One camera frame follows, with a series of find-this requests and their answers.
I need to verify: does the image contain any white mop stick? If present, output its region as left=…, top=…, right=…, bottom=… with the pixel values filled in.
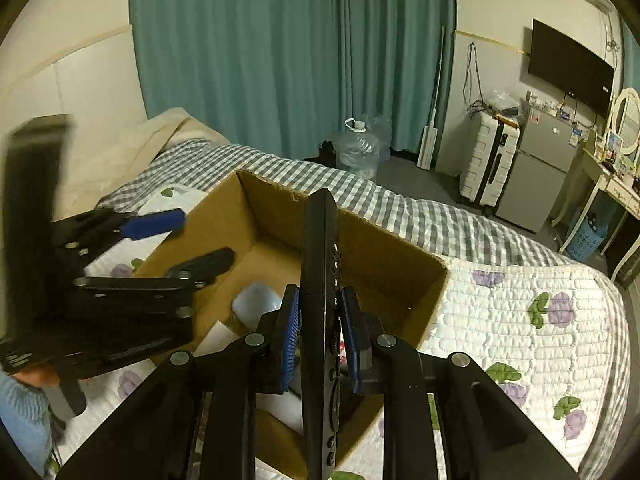
left=416, top=25, right=446, bottom=171

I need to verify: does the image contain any silver small refrigerator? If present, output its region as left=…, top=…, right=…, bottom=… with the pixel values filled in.
left=495, top=107, right=582, bottom=233

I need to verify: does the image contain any oval white vanity mirror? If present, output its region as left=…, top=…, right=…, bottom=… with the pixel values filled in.
left=606, top=88, right=639, bottom=155

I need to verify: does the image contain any large green curtain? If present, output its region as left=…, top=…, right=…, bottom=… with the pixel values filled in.
left=129, top=0, right=456, bottom=158

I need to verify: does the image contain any green curtain by wardrobe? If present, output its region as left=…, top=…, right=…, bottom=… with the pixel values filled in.
left=622, top=22, right=640, bottom=93

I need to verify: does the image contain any clear water jug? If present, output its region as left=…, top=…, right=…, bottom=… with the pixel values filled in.
left=335, top=116, right=392, bottom=181

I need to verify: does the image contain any blue laundry basket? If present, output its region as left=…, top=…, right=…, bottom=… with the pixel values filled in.
left=566, top=218, right=608, bottom=262

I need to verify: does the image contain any operator hand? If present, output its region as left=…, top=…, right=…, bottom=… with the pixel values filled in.
left=12, top=363, right=60, bottom=388

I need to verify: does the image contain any black remote control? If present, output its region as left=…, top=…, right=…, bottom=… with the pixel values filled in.
left=299, top=188, right=340, bottom=479

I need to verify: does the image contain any grey checkered bedsheet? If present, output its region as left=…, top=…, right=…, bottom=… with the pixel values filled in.
left=96, top=138, right=634, bottom=480

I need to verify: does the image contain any white square power adapter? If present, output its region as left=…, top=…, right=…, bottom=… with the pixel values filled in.
left=231, top=281, right=282, bottom=330

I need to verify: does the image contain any white suitcase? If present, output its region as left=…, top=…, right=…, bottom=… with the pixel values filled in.
left=459, top=112, right=520, bottom=208

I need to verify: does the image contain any blue sleeve forearm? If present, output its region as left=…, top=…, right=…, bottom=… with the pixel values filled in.
left=1, top=372, right=52, bottom=477

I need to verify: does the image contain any black wall television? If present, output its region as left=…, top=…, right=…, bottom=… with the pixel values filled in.
left=528, top=20, right=615, bottom=117

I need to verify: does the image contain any white floral quilt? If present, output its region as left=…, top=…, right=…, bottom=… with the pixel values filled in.
left=46, top=184, right=624, bottom=480

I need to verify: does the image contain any white dressing table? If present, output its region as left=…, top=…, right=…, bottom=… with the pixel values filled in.
left=551, top=148, right=639, bottom=256

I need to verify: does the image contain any brown cardboard box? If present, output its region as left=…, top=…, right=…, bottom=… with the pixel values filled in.
left=139, top=170, right=448, bottom=479

